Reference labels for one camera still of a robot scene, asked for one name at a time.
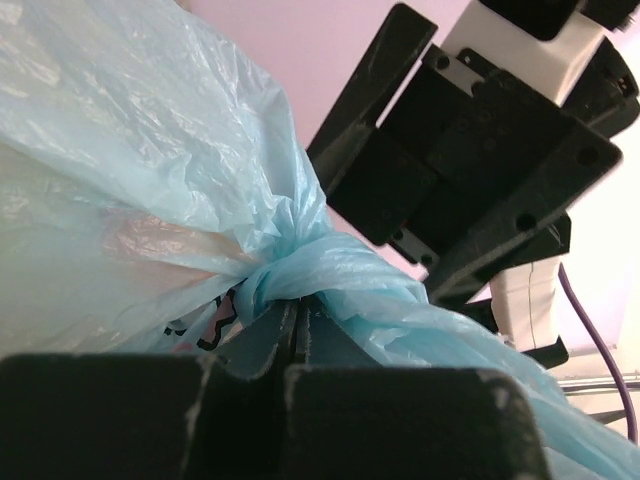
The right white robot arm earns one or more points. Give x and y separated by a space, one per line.
517 302

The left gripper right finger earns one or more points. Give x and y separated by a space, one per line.
347 417

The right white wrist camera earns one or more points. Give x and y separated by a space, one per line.
560 49

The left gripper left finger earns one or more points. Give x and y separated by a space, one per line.
121 416

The light blue plastic bag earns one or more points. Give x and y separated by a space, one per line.
148 166

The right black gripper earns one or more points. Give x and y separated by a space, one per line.
464 170

